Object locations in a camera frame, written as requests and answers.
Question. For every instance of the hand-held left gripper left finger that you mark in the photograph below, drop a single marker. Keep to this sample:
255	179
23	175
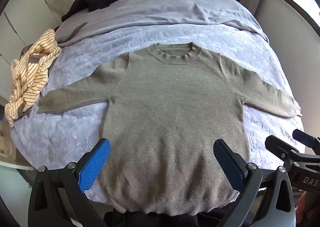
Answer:
96	164

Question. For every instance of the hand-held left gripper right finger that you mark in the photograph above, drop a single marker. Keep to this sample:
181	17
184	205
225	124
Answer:
230	162

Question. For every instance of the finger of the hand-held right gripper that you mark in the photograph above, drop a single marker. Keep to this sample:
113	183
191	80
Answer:
306	138
282	148

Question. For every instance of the grey-green knit sweater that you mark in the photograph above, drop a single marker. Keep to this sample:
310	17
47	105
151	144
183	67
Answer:
175	107

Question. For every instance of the embossed lavender bed blanket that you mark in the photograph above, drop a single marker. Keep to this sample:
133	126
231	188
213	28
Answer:
82	127

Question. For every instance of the cream striped garment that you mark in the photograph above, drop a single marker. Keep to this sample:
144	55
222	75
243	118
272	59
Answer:
31	72

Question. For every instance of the white wardrobe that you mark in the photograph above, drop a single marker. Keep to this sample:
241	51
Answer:
22	17

